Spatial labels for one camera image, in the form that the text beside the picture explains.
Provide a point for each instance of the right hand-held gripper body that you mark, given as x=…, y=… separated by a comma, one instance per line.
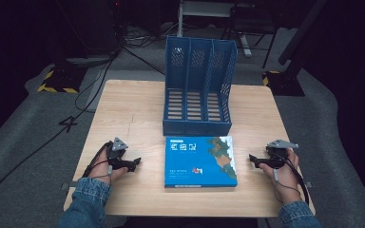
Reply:
x=277, y=158

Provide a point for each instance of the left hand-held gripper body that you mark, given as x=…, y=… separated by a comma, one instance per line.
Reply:
x=115, y=156

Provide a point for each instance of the blue book with map cover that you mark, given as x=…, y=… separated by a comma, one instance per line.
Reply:
x=187, y=171

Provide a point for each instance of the blue plastic file rack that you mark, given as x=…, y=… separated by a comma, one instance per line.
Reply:
x=197, y=128

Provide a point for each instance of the person's left hand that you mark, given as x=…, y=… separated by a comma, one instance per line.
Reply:
x=103, y=171

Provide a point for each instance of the person's right hand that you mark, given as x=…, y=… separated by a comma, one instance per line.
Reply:
x=286, y=183

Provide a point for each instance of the black yellow striped stand base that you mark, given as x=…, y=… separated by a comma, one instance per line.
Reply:
x=283, y=84
x=60, y=80

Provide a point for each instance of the black slanted pole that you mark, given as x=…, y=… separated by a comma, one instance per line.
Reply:
x=301, y=31

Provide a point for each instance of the dark computer tower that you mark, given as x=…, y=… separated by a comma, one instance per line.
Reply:
x=92, y=28

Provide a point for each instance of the white metal stand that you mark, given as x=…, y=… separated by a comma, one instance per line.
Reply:
x=202, y=8

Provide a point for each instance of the black chair frame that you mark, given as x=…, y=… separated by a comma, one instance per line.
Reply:
x=250, y=22

